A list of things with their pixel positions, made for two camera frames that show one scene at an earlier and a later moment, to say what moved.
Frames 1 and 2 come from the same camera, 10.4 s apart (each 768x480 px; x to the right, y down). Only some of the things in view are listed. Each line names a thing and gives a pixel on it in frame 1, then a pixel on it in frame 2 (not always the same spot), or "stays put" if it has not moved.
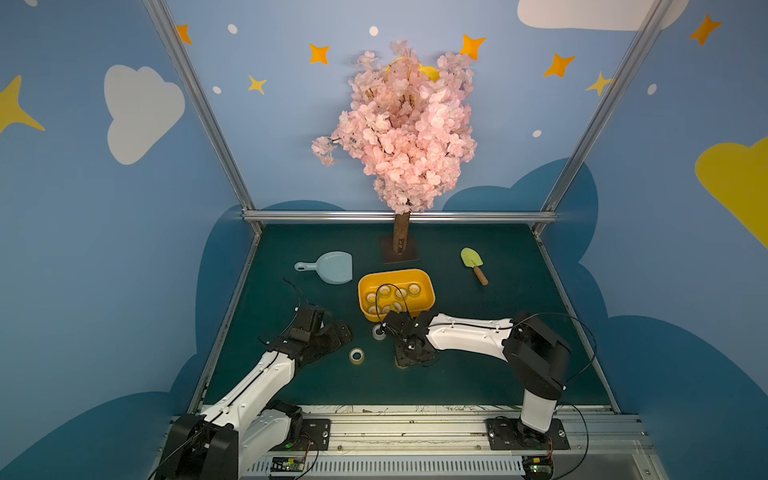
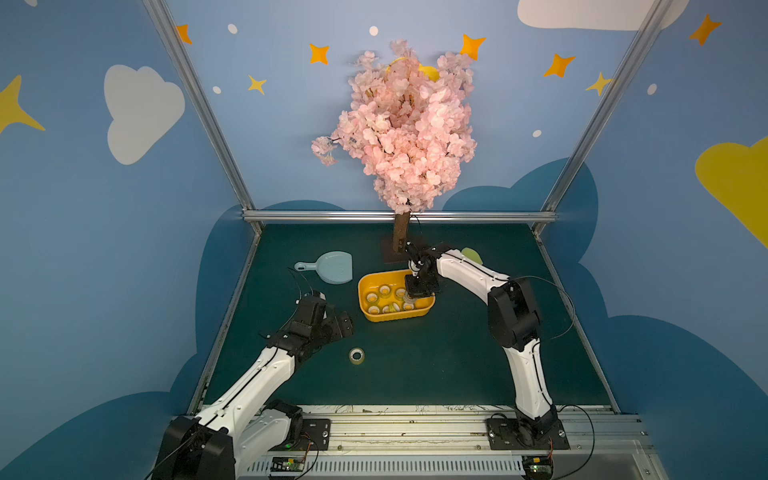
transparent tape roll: x=357 y=361 stays put
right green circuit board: x=537 y=467 stays put
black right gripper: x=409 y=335 -> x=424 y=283
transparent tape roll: x=384 y=291 stays put
